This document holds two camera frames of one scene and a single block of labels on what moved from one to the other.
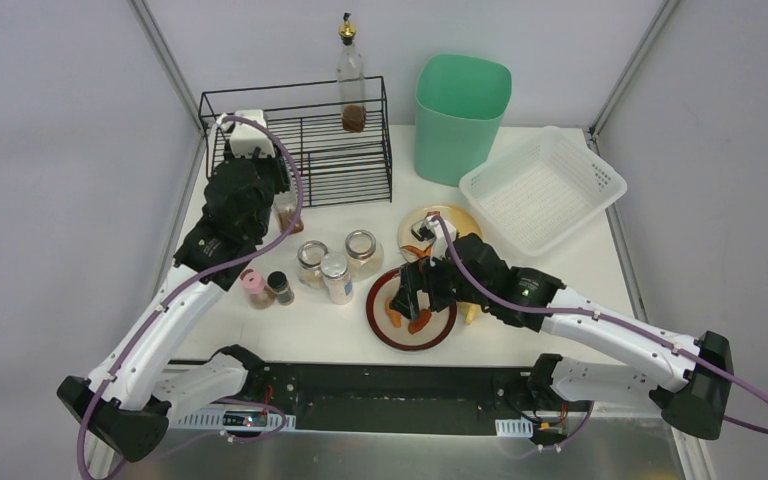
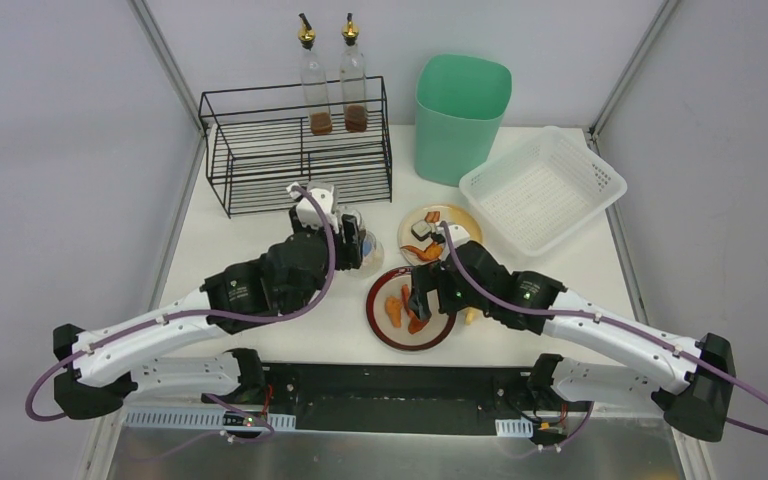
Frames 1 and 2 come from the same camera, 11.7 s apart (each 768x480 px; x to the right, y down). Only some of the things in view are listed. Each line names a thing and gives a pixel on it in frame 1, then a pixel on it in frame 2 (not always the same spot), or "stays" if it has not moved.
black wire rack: x=334 y=133 stays
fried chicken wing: x=418 y=252 stays
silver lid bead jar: x=337 y=279 -> x=339 y=212
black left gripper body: x=278 y=175 -> x=348 y=245
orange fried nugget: x=394 y=316 stays
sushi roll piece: x=421 y=230 stays
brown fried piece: x=416 y=325 stays
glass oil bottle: x=351 y=80 stays
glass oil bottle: x=284 y=204 -> x=315 y=81
